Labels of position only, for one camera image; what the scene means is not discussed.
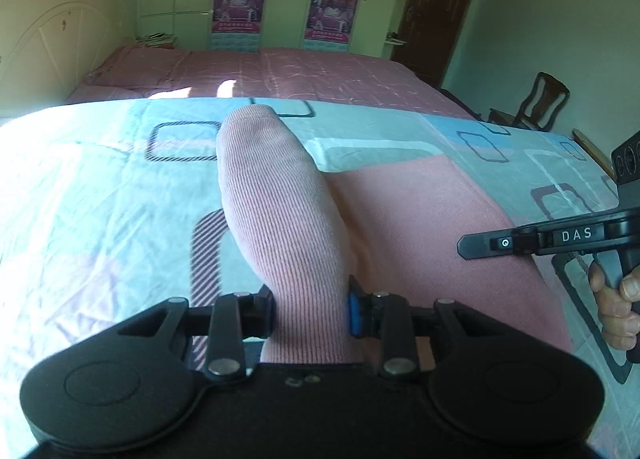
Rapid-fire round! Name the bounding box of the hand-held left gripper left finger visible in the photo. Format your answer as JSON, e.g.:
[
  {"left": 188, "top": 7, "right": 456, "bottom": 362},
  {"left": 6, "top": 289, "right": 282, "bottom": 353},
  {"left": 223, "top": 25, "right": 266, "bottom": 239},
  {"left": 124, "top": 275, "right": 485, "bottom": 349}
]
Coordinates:
[{"left": 117, "top": 284, "right": 275, "bottom": 381}]

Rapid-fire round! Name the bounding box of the person's right hand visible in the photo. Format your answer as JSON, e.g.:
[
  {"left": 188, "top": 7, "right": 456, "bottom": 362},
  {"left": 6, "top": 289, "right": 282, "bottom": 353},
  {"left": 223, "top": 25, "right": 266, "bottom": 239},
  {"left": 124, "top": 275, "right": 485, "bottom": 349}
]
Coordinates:
[{"left": 588, "top": 258, "right": 640, "bottom": 353}]

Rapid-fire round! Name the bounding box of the pink wall poster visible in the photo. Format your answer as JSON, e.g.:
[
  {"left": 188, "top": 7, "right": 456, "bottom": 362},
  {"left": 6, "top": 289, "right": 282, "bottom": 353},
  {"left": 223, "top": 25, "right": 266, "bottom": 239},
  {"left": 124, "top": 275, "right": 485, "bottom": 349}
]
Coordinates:
[
  {"left": 210, "top": 0, "right": 268, "bottom": 53},
  {"left": 303, "top": 0, "right": 360, "bottom": 51}
]

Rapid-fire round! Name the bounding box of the dark brown wooden door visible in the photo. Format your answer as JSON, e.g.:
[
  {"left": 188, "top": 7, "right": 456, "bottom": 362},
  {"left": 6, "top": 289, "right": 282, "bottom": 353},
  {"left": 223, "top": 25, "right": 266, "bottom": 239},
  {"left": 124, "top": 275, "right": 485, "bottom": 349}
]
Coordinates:
[{"left": 390, "top": 0, "right": 484, "bottom": 88}]

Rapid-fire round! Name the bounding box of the pink pillow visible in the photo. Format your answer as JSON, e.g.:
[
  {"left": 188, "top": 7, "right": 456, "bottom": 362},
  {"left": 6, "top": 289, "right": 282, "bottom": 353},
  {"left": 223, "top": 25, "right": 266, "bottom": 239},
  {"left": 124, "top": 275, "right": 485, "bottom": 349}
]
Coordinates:
[{"left": 94, "top": 46, "right": 193, "bottom": 88}]

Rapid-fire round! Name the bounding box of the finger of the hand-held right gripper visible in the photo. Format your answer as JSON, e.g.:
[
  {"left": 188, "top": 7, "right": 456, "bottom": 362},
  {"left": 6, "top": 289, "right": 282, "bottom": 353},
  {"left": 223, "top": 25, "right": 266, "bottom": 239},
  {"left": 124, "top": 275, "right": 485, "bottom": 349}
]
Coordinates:
[{"left": 457, "top": 222, "right": 542, "bottom": 260}]

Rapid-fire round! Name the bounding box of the pink bed sheet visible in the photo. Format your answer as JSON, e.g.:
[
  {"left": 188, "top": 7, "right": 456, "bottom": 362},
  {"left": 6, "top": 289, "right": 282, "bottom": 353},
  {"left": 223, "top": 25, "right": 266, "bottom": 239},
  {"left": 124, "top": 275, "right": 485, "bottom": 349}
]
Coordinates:
[{"left": 65, "top": 45, "right": 482, "bottom": 123}]

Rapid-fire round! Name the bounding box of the dark wooden chair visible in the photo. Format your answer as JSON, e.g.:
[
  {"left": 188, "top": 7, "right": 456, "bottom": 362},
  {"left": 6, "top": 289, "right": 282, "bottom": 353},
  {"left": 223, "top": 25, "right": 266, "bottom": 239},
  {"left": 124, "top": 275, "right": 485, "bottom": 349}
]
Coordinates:
[{"left": 487, "top": 72, "right": 571, "bottom": 133}]

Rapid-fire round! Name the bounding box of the stack of papers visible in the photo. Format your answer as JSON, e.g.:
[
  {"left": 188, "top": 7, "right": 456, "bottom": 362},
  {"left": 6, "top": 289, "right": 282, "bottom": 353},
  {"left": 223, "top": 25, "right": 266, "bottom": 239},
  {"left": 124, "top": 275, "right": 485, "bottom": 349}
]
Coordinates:
[{"left": 135, "top": 32, "right": 177, "bottom": 48}]

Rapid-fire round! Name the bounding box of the light blue printed blanket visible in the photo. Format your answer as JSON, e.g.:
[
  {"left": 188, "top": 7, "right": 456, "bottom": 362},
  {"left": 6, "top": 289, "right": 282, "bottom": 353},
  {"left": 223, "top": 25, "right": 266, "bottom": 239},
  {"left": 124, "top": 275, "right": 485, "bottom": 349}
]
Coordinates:
[{"left": 0, "top": 96, "right": 640, "bottom": 450}]

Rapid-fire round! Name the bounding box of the pink ribbed sweater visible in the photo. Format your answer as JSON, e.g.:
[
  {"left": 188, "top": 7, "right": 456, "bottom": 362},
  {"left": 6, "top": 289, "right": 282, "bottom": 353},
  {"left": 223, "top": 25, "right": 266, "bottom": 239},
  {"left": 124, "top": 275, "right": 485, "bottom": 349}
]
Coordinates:
[{"left": 215, "top": 104, "right": 574, "bottom": 368}]

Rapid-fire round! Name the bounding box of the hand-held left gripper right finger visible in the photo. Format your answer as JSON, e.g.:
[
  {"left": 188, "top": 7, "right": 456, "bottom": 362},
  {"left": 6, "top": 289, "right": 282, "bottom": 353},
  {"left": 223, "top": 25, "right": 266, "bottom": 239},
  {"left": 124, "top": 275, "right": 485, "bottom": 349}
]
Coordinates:
[{"left": 348, "top": 275, "right": 498, "bottom": 381}]

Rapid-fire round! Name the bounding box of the cream bed headboard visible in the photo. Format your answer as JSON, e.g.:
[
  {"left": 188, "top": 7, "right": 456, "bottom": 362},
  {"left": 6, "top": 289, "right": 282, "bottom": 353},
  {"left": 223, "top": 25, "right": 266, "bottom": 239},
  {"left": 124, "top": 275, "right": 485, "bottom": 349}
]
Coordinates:
[{"left": 0, "top": 0, "right": 129, "bottom": 118}]

